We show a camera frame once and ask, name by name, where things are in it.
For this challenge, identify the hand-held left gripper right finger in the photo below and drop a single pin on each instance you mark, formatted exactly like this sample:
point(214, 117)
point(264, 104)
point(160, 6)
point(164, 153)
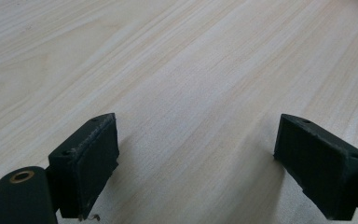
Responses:
point(318, 165)

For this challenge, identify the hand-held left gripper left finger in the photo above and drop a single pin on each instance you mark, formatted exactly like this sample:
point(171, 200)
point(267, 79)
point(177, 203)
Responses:
point(84, 168)

